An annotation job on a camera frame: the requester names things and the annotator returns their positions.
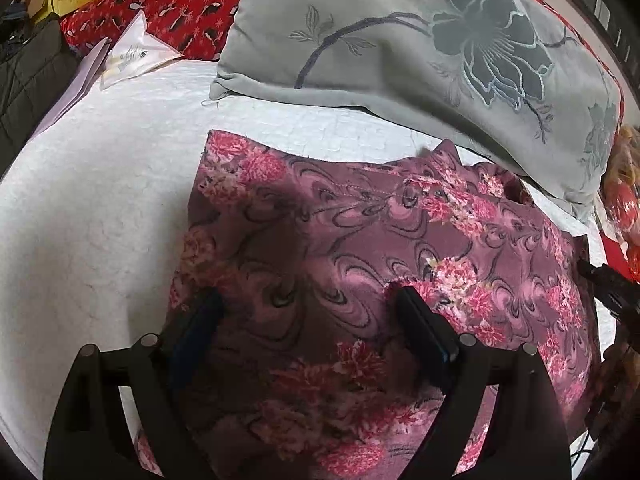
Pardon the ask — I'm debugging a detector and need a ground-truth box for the white triangular packet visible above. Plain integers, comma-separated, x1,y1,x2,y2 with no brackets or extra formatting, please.
99,10,187,92

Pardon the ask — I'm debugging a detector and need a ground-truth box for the white quilted bedspread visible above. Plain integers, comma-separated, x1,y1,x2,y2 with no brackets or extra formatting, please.
0,57,617,479

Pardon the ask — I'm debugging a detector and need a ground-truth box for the plastic bag of plush toys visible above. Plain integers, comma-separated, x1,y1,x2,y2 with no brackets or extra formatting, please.
597,122,640,242

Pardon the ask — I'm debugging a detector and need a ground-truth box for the window grille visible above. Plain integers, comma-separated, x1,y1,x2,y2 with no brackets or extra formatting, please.
545,0,640,82

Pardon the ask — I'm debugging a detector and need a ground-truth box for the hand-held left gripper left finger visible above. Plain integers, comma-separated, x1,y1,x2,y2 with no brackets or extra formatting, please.
44,287,224,480

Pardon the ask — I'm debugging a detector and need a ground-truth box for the grey floral pillow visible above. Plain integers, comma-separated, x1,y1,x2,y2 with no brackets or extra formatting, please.
209,0,624,224

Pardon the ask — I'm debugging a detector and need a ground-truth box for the dark quilted jacket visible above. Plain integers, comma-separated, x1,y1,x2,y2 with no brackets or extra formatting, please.
0,16,72,172

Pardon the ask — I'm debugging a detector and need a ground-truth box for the pale lilac sheet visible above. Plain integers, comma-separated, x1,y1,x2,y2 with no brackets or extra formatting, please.
30,37,114,134

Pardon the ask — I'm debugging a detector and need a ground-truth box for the red printed blanket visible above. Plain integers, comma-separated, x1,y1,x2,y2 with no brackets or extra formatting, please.
60,0,626,117

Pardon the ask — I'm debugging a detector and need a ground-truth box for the purple floral shirt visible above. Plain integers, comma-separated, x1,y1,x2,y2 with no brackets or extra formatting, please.
135,129,604,480

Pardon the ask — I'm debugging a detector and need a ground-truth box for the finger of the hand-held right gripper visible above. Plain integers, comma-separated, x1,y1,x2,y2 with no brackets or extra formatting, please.
577,257,640,322

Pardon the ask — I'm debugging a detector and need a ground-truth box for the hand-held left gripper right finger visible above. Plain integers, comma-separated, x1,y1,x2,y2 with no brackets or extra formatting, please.
389,285,572,480

